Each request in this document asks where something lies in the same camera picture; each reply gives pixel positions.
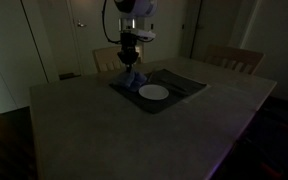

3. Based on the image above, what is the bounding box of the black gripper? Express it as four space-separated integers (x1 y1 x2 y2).
117 30 142 80

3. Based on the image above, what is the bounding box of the blue towel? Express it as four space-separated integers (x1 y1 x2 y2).
114 70 148 93

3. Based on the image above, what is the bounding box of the white round plate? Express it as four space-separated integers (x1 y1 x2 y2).
138 83 170 101

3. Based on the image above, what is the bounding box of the metal fork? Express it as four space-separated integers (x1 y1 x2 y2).
147 69 158 84

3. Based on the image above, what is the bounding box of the dark grey placemat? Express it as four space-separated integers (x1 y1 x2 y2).
108 68 208 115

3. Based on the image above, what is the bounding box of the white room door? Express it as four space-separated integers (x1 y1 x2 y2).
66 0 129 76

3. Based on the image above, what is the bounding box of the metal spoon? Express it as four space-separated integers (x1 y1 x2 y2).
168 79 190 96

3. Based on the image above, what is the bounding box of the small brown floor object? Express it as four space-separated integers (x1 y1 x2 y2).
58 72 82 81

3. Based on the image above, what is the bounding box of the white closet door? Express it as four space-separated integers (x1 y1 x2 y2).
0 0 49 114

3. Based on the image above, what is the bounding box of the wrist camera with pale mount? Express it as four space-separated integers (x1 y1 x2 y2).
135 29 157 42

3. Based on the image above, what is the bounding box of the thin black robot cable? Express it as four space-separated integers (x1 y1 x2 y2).
101 0 122 45

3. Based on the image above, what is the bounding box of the metal door lever handle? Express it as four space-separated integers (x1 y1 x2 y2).
76 20 88 29

